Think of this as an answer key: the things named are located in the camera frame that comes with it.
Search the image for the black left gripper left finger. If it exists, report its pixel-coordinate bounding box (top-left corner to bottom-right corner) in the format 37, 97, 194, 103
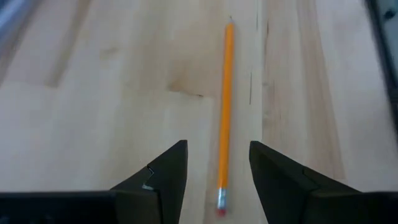
109, 139, 189, 224

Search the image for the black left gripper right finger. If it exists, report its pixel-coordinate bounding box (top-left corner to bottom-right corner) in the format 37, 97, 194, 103
249, 140, 362, 224

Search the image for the orange pencil red eraser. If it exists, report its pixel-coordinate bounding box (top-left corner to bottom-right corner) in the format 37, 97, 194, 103
216, 17, 236, 218

